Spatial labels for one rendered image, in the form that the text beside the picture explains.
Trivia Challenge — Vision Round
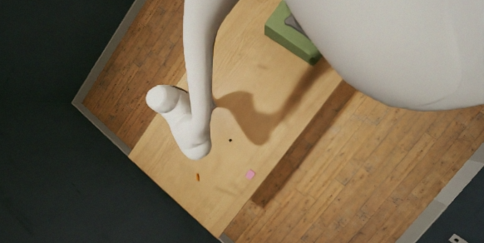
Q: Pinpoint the pink flat block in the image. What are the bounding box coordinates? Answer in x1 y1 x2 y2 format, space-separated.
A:
245 169 255 179

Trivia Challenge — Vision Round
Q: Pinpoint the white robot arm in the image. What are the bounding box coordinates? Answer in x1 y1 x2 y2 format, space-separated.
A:
146 0 484 160

